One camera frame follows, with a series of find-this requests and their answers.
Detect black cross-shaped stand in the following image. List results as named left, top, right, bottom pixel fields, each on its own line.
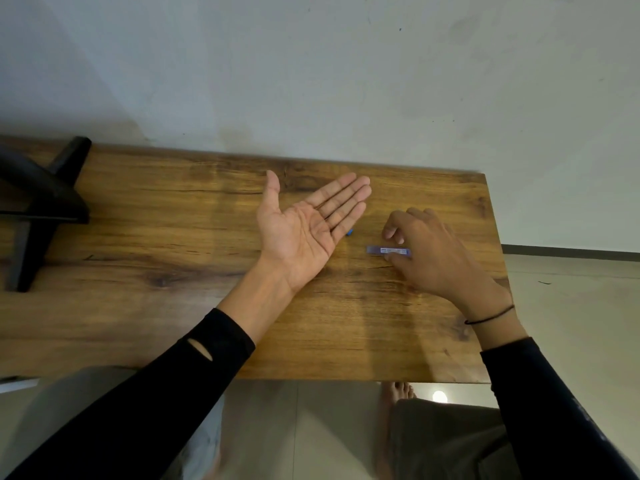
left=0, top=136, right=93, bottom=293

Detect person's left forearm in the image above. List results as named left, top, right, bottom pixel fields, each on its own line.
left=0, top=257, right=301, bottom=480

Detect person's right hand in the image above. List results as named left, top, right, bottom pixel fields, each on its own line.
left=382, top=207, right=516, bottom=324

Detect grey trousers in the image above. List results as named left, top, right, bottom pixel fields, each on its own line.
left=0, top=366, right=523, bottom=480

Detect black wrist band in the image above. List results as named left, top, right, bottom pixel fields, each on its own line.
left=463, top=304, right=516, bottom=326

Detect person's left hand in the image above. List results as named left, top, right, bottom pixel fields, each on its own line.
left=255, top=170, right=373, bottom=295

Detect person's right foot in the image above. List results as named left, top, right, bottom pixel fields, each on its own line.
left=379, top=381, right=417, bottom=408

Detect person's right forearm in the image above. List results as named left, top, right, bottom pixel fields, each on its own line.
left=463, top=291, right=640, bottom=480

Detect white flat object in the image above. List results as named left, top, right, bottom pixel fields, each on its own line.
left=0, top=376, right=42, bottom=394

